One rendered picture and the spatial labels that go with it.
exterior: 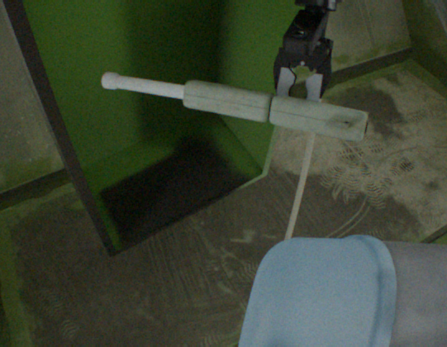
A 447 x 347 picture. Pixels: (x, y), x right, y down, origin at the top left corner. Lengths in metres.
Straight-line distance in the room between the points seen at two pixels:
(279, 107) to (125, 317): 1.22
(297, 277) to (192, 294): 1.55
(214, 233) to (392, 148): 1.05
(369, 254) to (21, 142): 1.99
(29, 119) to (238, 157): 1.04
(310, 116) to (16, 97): 1.63
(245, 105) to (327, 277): 0.55
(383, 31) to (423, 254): 2.67
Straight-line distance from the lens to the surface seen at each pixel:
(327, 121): 0.65
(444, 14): 0.44
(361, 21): 2.72
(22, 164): 2.12
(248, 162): 1.51
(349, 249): 0.18
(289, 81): 0.72
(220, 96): 0.71
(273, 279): 0.17
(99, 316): 1.75
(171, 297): 1.72
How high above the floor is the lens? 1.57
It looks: 48 degrees down
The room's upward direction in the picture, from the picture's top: 4 degrees counter-clockwise
